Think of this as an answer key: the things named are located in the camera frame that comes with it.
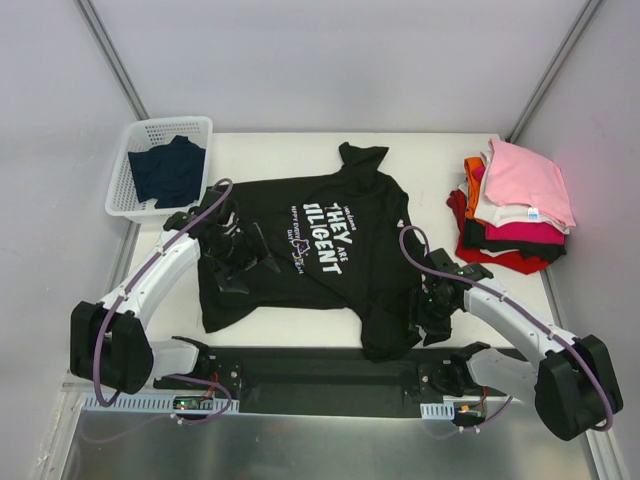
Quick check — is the magenta t shirt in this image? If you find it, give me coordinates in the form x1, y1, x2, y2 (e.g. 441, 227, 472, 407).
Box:
470, 166, 566, 246

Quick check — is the white cable duct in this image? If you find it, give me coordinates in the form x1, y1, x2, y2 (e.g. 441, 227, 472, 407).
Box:
420, 401, 455, 421
83, 394, 239, 414

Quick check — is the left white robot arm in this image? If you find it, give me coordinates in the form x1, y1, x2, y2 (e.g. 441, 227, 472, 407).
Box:
70, 200, 279, 406

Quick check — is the right white cable duct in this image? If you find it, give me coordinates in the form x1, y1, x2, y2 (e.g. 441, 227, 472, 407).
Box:
420, 401, 455, 421

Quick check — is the red t shirt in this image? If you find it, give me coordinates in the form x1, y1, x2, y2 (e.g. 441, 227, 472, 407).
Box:
446, 190, 550, 275

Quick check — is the left white cable duct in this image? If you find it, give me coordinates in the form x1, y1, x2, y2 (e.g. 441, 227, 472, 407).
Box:
83, 394, 239, 414

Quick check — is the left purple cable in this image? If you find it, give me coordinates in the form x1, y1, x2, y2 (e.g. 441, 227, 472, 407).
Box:
79, 177, 235, 443

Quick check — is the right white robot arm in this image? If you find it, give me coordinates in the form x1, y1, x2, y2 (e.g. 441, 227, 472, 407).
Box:
410, 249, 623, 441

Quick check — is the aluminium frame rail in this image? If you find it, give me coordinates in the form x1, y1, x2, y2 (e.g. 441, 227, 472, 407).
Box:
62, 352, 601, 402

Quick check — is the white t shirt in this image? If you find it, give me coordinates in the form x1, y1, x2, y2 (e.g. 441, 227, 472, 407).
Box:
463, 152, 570, 244

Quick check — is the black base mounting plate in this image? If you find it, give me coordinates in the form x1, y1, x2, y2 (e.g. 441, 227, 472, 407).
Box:
152, 346, 509, 416

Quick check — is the white plastic laundry basket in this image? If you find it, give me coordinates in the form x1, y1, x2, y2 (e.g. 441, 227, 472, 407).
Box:
105, 116, 214, 224

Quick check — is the navy blue t shirt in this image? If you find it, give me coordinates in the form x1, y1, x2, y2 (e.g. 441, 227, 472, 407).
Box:
128, 135, 206, 209

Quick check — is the pink t shirt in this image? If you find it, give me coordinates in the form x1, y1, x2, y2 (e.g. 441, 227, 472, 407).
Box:
483, 139, 576, 229

